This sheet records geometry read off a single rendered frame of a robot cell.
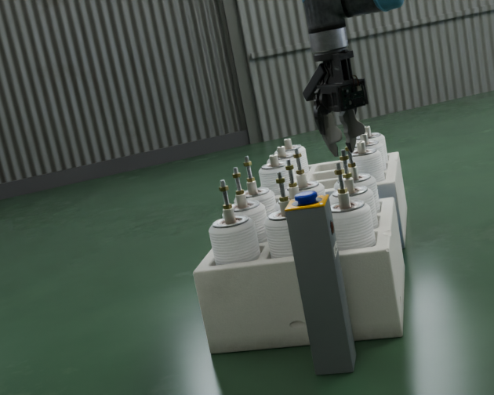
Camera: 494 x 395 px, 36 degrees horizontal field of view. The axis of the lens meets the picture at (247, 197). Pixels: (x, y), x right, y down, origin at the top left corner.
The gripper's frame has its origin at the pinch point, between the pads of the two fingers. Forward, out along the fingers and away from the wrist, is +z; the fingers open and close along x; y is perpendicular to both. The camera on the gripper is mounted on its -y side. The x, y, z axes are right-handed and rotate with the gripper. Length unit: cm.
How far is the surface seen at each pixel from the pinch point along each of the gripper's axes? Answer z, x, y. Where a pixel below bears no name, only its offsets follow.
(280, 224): 10.1, -20.2, 5.1
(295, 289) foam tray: 22.7, -21.3, 8.3
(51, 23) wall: -48, 14, -267
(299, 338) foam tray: 33.0, -22.0, 7.7
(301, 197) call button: 1.8, -23.5, 21.3
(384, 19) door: -17, 181, -214
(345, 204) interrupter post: 8.7, -8.1, 10.6
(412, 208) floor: 35, 54, -49
